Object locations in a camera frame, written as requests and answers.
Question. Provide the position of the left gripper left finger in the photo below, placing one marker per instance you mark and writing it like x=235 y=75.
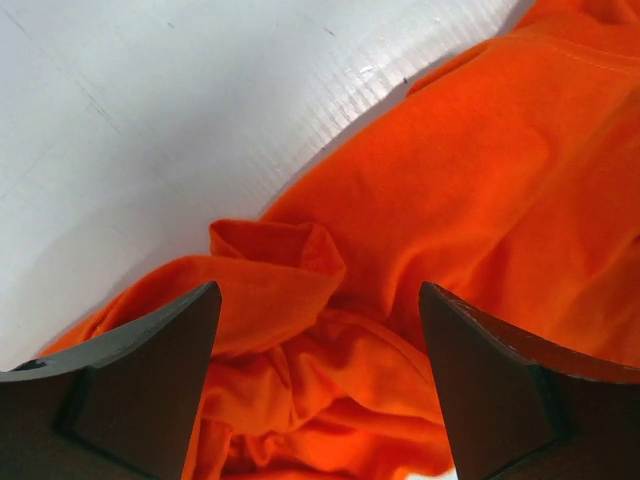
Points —
x=121 y=405

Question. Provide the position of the orange t shirt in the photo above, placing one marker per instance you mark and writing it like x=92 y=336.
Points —
x=509 y=176

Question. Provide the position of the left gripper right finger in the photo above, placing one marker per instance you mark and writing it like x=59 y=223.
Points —
x=517 y=406

